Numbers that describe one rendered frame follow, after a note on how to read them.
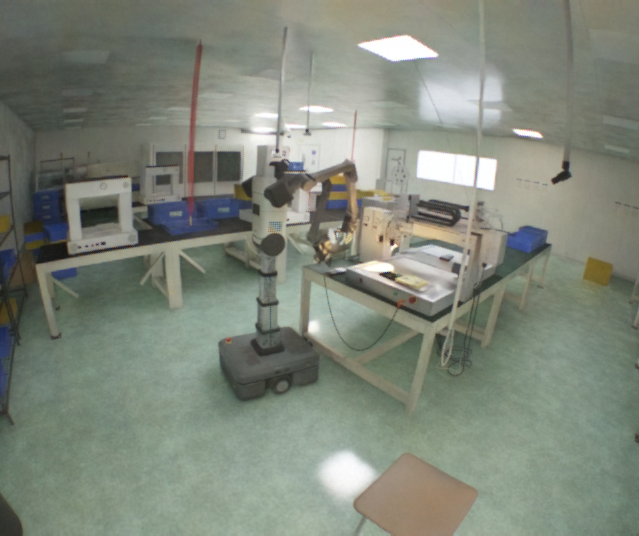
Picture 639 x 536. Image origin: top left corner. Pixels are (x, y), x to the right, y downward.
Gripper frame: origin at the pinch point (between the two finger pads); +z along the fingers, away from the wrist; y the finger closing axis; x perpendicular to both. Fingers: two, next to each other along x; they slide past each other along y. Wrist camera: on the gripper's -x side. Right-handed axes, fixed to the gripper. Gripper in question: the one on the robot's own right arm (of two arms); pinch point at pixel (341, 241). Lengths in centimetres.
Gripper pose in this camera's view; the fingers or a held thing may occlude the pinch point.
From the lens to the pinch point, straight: 252.5
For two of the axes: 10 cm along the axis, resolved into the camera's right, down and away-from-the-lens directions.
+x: -6.8, -0.8, -7.2
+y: -6.8, -2.7, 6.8
